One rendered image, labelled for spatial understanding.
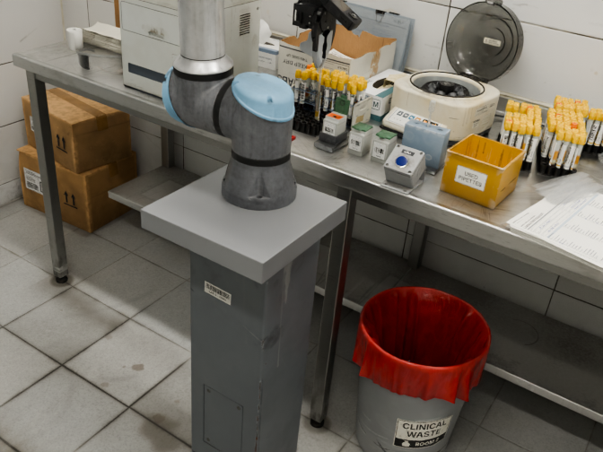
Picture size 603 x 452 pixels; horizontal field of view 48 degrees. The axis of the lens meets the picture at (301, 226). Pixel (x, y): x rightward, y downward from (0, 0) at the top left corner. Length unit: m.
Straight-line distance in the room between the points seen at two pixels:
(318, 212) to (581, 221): 0.57
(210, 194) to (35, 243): 1.68
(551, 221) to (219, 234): 0.70
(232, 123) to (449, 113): 0.67
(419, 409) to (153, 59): 1.16
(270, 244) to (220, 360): 0.42
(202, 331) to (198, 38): 0.63
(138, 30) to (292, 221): 0.85
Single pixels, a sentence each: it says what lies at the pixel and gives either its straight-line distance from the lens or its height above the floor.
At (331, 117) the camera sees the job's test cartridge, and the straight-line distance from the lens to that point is 1.66.
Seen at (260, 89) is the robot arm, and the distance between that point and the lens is 1.25.
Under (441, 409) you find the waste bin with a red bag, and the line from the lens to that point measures 1.86.
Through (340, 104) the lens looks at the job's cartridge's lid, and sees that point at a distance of 1.69.
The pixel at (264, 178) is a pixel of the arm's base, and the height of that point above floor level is 0.98.
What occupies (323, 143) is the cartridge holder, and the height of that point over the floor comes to 0.89.
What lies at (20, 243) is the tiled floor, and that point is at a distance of 2.96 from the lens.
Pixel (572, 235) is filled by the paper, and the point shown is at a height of 0.89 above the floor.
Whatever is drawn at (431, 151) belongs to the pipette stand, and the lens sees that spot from 1.61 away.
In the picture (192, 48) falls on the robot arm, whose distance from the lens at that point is 1.29.
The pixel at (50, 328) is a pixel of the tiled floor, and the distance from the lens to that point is 2.49.
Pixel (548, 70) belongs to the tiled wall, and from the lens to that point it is 2.04.
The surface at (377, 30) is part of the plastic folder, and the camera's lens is 2.17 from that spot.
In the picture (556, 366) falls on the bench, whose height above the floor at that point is 0.27.
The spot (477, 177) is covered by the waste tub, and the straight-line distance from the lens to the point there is 1.50.
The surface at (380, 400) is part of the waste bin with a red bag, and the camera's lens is 1.86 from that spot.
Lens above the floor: 1.57
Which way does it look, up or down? 31 degrees down
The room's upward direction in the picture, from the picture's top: 5 degrees clockwise
